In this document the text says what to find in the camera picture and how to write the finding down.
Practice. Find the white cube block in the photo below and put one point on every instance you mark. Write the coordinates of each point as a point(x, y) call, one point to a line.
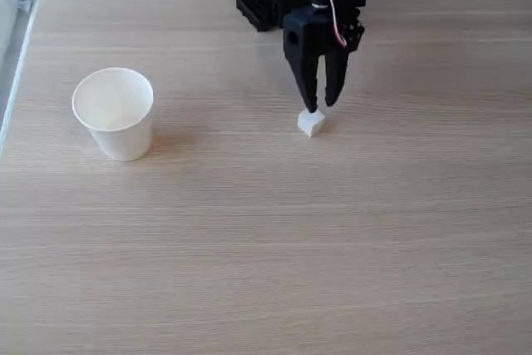
point(311, 124)

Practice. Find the white paper cup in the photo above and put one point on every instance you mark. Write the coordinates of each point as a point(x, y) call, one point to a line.
point(114, 114)

